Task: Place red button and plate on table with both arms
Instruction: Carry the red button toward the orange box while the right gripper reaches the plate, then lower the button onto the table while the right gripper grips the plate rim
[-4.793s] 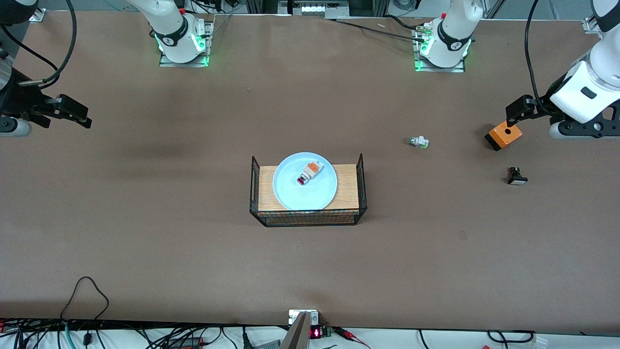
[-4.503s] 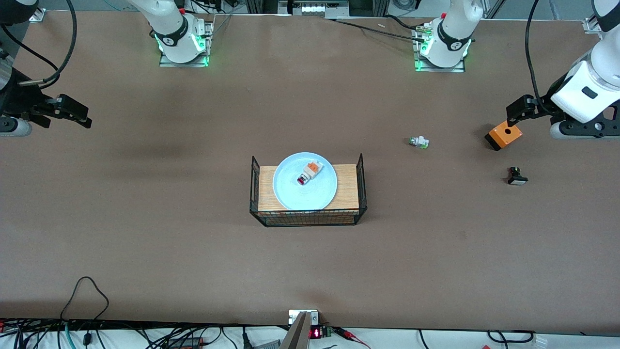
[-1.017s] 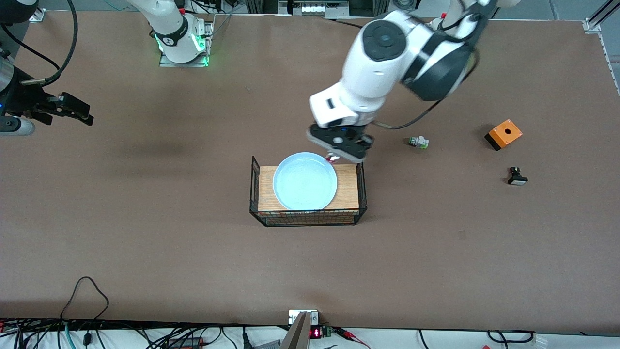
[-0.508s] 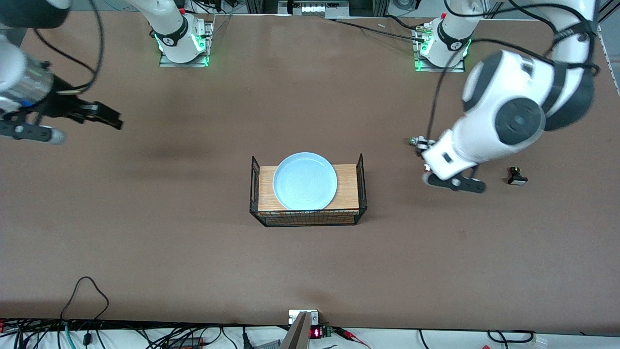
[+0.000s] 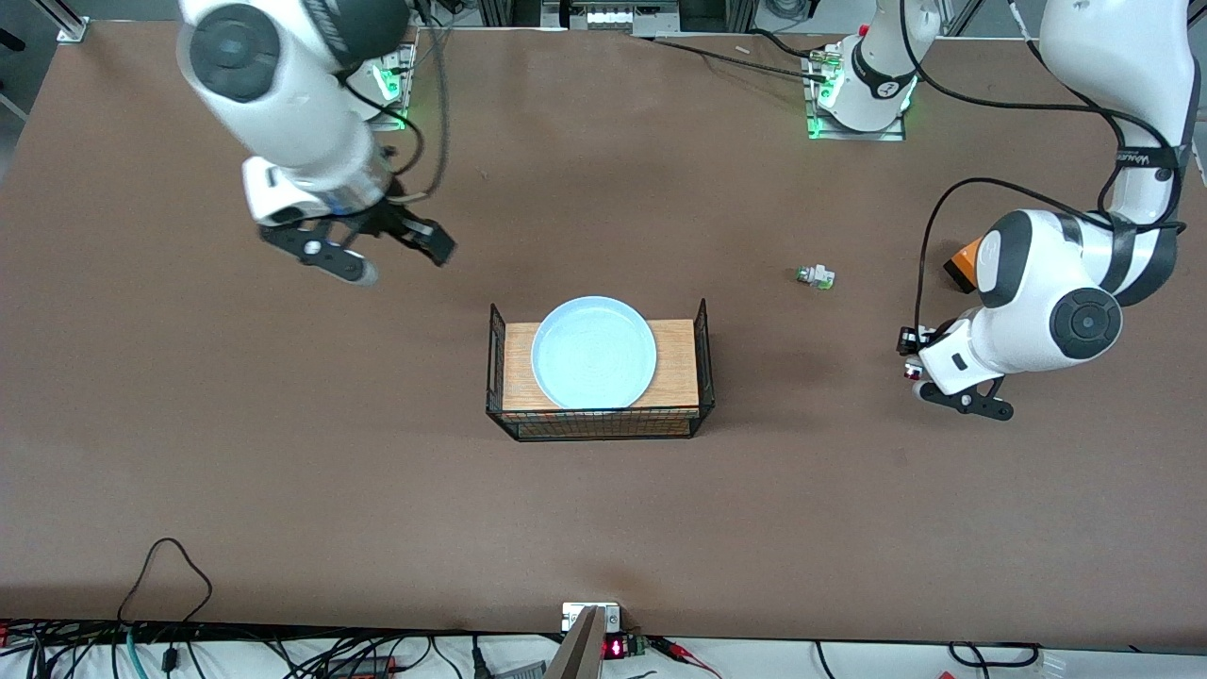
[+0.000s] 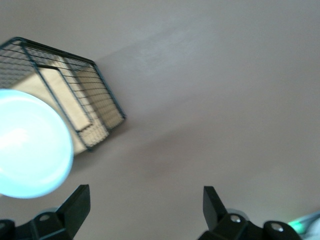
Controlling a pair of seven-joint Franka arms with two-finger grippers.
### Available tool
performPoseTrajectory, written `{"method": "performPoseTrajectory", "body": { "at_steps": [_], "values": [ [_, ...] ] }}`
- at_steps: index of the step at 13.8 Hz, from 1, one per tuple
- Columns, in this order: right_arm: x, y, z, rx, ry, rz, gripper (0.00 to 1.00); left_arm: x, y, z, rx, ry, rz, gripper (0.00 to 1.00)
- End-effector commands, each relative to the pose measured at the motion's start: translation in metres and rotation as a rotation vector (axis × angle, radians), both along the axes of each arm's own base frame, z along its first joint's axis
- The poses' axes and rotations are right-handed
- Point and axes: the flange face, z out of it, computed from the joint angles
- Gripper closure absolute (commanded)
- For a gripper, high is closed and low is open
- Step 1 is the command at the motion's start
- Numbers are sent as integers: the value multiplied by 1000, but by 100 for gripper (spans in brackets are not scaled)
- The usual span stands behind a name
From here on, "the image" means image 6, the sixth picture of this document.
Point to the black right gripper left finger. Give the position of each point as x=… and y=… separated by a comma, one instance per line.
x=62, y=220

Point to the light blue round plate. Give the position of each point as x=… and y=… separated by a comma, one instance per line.
x=30, y=145

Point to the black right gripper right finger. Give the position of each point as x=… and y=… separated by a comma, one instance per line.
x=225, y=225

